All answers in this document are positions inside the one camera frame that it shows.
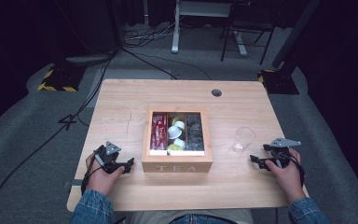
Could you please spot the person's left hand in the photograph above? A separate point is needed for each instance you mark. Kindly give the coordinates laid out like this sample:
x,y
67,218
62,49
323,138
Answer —
x,y
101,182

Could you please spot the clear glass cup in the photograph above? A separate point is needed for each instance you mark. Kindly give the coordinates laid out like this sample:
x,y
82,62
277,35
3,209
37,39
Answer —
x,y
245,137

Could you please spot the black stand with striped base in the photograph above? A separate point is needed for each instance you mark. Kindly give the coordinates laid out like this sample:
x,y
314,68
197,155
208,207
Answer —
x,y
60,79
281,82

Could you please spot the stack of red packets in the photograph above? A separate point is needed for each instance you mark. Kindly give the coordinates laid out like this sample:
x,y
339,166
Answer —
x,y
158,132

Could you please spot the black chair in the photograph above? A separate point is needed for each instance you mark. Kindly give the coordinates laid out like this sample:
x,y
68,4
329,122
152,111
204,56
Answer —
x,y
248,28

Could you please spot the person's right hand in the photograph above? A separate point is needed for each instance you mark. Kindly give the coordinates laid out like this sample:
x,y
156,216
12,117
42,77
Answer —
x,y
289,179

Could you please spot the wooden tea box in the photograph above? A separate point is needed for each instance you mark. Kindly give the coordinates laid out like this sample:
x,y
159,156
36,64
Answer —
x,y
177,163

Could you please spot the black table edge bracket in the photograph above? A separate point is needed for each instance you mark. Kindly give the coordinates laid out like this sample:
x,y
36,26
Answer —
x,y
74,183

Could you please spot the white desk frame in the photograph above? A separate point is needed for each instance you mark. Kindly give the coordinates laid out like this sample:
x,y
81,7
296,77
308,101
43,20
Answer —
x,y
176,34

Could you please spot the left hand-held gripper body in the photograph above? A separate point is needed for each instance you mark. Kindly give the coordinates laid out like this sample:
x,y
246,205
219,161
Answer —
x,y
107,155

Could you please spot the pile of dark tea bags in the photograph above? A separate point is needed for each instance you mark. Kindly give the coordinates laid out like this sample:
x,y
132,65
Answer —
x,y
195,133

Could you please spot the person's blue jeans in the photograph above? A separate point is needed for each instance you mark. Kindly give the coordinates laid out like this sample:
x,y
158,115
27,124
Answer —
x,y
199,220

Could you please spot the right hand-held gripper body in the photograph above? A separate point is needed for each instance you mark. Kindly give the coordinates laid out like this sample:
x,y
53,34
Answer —
x,y
281,152

